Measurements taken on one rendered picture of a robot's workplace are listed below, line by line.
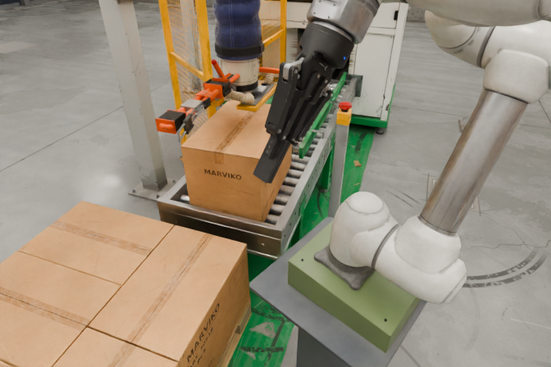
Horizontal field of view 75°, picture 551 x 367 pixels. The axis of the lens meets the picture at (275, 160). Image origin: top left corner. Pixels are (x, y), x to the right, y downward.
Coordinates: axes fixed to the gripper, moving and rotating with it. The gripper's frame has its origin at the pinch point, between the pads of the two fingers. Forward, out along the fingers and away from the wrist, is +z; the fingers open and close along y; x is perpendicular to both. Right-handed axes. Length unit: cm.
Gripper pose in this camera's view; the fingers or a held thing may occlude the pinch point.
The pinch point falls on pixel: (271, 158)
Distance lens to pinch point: 55.4
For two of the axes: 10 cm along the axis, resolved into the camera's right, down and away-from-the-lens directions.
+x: 7.2, 4.4, -5.4
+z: -4.3, 8.9, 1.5
